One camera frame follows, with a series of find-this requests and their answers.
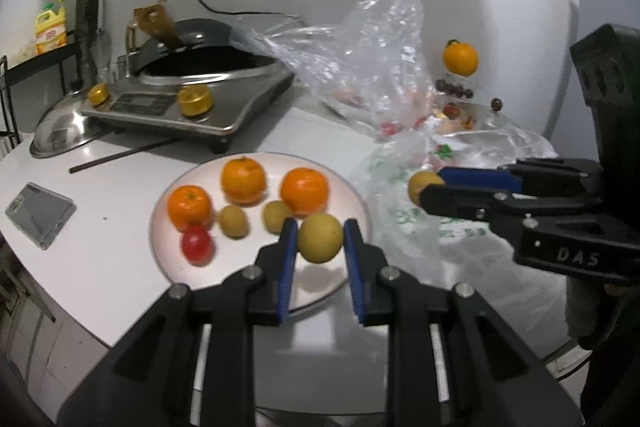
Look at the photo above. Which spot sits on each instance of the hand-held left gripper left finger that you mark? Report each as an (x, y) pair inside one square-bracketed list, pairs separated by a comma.
[(286, 267)]

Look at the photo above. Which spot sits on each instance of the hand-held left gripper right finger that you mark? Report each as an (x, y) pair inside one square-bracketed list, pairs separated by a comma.
[(354, 267)]

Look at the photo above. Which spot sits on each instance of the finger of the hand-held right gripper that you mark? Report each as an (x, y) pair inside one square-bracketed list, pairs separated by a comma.
[(460, 202), (475, 177)]

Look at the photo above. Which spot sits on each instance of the white round plate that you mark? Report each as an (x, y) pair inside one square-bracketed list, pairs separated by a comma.
[(320, 287)]

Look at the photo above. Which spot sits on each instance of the small yellow fruit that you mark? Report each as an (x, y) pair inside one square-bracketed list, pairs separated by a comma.
[(320, 237), (233, 221), (422, 187), (276, 216)]

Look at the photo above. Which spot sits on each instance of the printed plastic bag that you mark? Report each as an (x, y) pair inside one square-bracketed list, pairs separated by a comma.
[(400, 207)]

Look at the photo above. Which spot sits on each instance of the orange tangerine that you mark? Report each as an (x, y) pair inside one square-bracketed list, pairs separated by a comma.
[(188, 207), (243, 179), (304, 191)]

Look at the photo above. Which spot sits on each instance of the steel lidded pan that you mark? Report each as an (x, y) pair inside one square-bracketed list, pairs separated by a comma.
[(495, 119)]

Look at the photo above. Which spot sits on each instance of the clear plastic bag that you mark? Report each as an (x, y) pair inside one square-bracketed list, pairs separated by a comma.
[(370, 57)]

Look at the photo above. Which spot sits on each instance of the silver induction cooker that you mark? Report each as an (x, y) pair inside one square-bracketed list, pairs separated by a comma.
[(235, 107)]

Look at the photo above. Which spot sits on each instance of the black chopstick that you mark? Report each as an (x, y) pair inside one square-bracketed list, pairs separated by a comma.
[(120, 155)]

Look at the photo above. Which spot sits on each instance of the phone in clear case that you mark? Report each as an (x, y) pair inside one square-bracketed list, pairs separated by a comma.
[(40, 214)]

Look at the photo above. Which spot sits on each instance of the steel wok lid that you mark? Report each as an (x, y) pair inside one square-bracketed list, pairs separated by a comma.
[(65, 132)]

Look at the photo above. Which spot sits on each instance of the clear glass bottle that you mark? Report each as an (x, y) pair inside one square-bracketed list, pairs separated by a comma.
[(131, 34)]

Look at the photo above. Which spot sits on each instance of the yellow detergent bottle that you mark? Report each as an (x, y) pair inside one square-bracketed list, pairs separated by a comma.
[(51, 32)]

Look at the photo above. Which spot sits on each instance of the black metal rack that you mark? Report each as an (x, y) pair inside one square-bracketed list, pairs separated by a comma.
[(10, 77)]

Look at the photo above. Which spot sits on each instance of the dark grapes wall decoration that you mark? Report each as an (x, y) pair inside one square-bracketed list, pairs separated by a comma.
[(452, 88)]

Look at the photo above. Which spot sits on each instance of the orange fruit wall decoration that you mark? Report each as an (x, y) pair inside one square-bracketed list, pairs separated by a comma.
[(460, 58)]

